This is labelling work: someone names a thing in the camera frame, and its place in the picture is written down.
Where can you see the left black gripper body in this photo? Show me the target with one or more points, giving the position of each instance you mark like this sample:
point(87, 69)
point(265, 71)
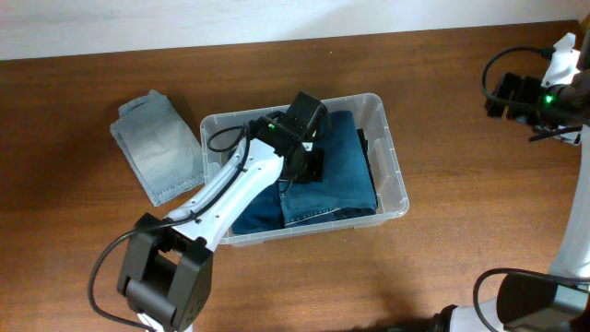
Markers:
point(314, 168)

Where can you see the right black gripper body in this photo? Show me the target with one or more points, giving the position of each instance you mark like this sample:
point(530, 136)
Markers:
point(531, 91)

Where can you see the blue jeans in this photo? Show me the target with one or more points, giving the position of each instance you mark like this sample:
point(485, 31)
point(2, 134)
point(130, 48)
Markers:
point(346, 190)

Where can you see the black garment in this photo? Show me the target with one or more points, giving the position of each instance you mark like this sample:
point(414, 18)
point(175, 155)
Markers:
point(365, 148)

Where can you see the blue garment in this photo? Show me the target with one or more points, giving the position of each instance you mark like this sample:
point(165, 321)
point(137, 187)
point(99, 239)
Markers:
point(264, 213)

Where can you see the light grey jeans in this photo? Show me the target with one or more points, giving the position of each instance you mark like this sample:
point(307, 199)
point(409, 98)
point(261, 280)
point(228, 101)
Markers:
point(159, 146)

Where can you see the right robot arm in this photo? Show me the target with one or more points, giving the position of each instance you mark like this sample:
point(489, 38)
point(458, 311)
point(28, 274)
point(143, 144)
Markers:
point(515, 299)

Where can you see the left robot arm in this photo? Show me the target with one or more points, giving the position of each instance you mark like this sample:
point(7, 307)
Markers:
point(167, 272)

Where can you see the clear plastic storage bin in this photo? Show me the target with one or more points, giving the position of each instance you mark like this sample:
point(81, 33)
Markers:
point(369, 115)

